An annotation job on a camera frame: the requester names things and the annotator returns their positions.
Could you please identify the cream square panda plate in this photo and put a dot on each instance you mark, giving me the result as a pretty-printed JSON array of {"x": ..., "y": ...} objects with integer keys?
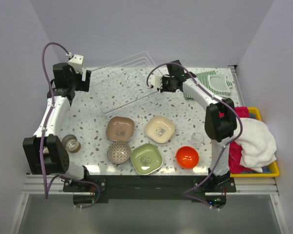
[{"x": 160, "y": 129}]

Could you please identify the white towel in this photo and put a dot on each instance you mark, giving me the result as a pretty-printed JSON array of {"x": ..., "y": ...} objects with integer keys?
[{"x": 257, "y": 142}]

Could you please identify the yellow plastic bin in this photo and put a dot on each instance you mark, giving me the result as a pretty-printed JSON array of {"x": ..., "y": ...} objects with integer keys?
[{"x": 253, "y": 153}]

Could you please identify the green striped cloth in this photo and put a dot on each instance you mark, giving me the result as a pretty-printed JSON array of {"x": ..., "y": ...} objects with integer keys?
[{"x": 216, "y": 82}]

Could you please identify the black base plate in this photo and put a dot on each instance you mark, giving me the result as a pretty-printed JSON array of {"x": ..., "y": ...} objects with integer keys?
[{"x": 103, "y": 188}]

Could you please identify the green square panda plate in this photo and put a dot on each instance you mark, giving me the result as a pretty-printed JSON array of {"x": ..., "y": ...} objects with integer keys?
[{"x": 146, "y": 159}]

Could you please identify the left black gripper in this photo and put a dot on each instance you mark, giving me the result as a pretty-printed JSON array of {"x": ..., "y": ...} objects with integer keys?
[{"x": 83, "y": 85}]

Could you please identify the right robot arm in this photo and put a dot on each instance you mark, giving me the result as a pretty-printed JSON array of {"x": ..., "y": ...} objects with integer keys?
[{"x": 221, "y": 119}]

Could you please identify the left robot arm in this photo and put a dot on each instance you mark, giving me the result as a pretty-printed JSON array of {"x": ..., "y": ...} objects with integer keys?
[{"x": 45, "y": 153}]

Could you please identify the brown square panda plate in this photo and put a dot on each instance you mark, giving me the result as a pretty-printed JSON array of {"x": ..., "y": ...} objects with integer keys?
[{"x": 120, "y": 129}]

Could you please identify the cream steel-lined cup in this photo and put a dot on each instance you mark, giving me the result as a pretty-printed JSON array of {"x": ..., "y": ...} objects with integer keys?
[{"x": 71, "y": 143}]

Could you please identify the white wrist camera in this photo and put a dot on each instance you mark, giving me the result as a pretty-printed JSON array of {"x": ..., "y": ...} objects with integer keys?
[
  {"x": 76, "y": 61},
  {"x": 154, "y": 81}
]

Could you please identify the magenta cloth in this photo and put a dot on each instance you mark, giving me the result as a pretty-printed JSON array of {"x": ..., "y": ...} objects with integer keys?
[{"x": 235, "y": 150}]

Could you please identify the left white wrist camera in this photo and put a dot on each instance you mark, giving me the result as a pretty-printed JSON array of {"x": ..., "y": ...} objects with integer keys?
[{"x": 76, "y": 61}]

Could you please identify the white wire dish rack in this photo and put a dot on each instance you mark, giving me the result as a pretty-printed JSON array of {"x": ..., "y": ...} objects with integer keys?
[{"x": 123, "y": 84}]

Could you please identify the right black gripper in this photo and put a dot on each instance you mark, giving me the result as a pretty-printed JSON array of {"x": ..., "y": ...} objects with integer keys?
[{"x": 164, "y": 88}]

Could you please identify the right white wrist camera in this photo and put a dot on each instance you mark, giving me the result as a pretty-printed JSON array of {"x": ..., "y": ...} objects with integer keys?
[{"x": 154, "y": 81}]

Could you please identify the clear glass cup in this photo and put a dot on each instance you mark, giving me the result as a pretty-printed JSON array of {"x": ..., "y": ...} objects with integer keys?
[{"x": 197, "y": 139}]

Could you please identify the orange round bowl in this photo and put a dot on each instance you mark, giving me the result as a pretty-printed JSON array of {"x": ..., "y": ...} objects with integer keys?
[{"x": 187, "y": 157}]

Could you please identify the patterned round bowl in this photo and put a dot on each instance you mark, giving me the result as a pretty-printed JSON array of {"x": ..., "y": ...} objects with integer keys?
[{"x": 119, "y": 152}]

